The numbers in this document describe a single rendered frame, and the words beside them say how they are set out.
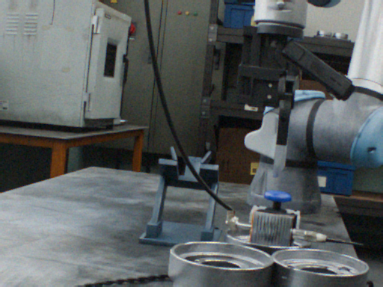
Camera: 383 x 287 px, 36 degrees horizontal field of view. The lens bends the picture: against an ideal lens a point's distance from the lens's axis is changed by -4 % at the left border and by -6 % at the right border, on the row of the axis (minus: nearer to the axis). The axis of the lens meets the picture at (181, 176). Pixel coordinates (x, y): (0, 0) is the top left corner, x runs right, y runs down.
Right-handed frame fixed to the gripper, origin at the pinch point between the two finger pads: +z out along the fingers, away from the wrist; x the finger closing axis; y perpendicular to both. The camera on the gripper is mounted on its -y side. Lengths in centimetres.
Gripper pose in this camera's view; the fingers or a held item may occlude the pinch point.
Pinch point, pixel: (280, 169)
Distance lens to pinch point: 86.3
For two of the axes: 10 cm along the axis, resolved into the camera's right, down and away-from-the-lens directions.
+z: -1.0, 9.9, 1.3
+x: -1.9, 1.1, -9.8
